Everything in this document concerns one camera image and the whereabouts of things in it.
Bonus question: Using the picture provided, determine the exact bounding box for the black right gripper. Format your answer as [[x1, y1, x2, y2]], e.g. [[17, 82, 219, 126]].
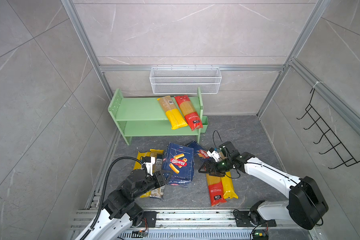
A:
[[198, 158, 232, 176]]

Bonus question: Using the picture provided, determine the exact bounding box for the blue Barilla spaghetti package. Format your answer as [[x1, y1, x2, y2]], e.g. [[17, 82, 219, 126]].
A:
[[187, 141, 211, 162]]

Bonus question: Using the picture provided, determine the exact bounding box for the blue Barilla pasta box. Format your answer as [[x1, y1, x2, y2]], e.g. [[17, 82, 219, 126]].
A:
[[162, 143, 195, 187]]

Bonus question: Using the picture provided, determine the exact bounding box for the red spaghetti package top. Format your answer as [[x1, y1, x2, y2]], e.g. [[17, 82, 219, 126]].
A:
[[175, 95, 203, 131]]

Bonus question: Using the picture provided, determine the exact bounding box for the yellow brown spaghetti package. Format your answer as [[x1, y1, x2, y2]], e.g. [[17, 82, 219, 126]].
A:
[[157, 96, 188, 130]]

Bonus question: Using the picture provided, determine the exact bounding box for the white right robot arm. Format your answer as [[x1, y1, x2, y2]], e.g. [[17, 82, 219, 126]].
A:
[[198, 142, 329, 230]]

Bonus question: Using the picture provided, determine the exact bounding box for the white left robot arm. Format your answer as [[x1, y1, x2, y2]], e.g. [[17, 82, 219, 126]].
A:
[[77, 169, 172, 240]]

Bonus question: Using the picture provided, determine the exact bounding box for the yellow spaghetti package left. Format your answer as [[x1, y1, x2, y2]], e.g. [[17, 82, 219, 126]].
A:
[[134, 152, 151, 198]]

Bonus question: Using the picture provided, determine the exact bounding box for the clear grey spaghetti package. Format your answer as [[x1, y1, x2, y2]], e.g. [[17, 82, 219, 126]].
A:
[[150, 154, 165, 199]]

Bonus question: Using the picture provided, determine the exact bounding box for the red spaghetti package floor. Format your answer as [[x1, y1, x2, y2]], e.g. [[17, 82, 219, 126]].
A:
[[206, 174, 227, 207]]

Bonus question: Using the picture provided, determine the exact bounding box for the yellow spaghetti package right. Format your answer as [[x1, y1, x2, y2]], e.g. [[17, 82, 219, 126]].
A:
[[221, 172, 239, 200]]

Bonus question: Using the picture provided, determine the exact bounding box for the yellow Pastatime spaghetti package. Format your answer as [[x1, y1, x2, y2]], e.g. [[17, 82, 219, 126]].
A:
[[149, 149, 164, 164]]

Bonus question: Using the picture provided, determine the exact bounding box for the green plastic cup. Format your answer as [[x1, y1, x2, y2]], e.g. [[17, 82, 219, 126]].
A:
[[201, 116, 209, 134]]

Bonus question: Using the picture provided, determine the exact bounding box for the green metal shelf rack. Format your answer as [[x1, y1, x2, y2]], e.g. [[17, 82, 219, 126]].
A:
[[108, 89, 204, 146]]

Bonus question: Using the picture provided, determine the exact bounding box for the black corrugated cable conduit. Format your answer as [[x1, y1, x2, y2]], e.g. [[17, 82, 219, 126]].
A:
[[79, 156, 145, 240]]

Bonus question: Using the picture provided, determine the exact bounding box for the white wire mesh basket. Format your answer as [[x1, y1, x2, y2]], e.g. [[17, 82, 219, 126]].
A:
[[150, 67, 222, 95]]

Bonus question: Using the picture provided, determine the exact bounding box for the black wire hook rack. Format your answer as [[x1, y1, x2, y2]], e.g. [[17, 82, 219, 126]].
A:
[[297, 88, 360, 170]]

